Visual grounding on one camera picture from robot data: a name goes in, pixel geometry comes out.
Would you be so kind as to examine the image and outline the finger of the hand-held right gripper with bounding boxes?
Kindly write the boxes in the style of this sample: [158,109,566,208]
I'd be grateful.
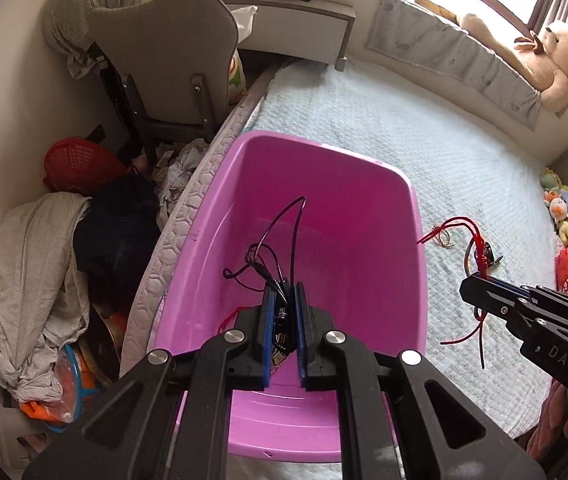
[460,276,568,344]
[474,273,568,319]

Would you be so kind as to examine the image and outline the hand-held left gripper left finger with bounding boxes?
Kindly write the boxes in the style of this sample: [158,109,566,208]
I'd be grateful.
[21,282,280,480]

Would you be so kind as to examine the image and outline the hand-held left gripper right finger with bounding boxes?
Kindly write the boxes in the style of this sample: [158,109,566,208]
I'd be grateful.
[294,282,547,480]

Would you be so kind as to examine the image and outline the black cable bundle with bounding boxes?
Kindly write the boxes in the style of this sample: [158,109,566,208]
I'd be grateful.
[223,196,310,361]

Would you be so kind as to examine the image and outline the red bracelet with charm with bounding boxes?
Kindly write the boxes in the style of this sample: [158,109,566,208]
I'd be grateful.
[216,309,241,335]

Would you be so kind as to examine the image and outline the purple plastic bin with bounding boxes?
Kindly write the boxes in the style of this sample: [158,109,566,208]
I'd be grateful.
[146,130,427,463]

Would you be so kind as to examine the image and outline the white duck plush toy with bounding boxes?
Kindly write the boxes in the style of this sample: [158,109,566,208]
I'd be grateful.
[546,197,568,223]

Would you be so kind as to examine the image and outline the green plush toy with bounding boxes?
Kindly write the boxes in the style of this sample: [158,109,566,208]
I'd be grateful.
[539,167,562,191]

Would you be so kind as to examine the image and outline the dark blue clothing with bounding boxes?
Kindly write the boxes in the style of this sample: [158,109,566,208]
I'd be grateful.
[73,175,162,306]

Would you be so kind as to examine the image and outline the white crumpled clothes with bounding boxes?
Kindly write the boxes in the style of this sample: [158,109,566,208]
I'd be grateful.
[154,137,215,226]

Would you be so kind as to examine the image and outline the light blue quilted blanket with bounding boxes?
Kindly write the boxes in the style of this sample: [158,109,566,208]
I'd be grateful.
[174,57,568,480]

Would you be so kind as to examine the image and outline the beige teddy bear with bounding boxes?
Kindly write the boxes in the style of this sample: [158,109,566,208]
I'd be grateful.
[459,12,568,113]

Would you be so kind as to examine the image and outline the orange plastic toy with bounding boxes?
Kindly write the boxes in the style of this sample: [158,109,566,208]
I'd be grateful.
[19,397,72,423]

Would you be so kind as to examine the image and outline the red plastic basket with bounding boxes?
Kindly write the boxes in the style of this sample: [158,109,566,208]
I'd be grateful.
[44,136,127,193]

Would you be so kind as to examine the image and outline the printed plastic bag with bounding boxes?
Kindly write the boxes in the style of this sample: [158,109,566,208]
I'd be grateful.
[226,50,247,106]

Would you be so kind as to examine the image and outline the light grey padded cover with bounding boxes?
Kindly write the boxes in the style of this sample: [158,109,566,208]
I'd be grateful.
[366,0,542,128]

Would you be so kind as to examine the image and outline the grey chair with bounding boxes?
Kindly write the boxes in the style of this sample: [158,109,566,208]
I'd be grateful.
[86,0,240,161]

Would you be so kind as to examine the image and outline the white desk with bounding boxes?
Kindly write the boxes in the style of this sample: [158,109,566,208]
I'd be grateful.
[216,0,357,71]

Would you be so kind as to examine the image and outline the white plastic bag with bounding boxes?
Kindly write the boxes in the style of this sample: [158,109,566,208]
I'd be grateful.
[224,5,260,46]

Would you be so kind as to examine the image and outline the grey garment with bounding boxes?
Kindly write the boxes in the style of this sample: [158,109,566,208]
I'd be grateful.
[44,0,142,78]

